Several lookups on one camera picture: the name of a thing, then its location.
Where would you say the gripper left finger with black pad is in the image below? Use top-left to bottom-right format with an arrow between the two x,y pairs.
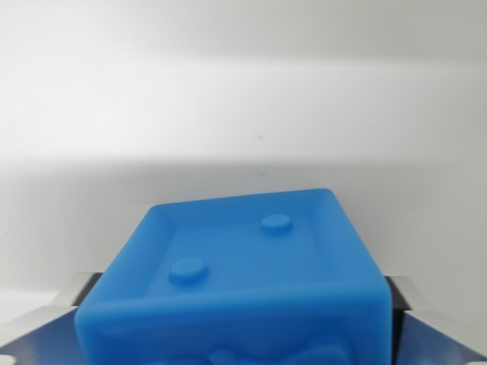
0,271 -> 104,365

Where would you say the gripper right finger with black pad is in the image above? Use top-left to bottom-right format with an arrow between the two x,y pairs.
383,275 -> 487,365

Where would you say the blue embossed soft cube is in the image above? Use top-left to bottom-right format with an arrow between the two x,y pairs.
74,187 -> 393,365

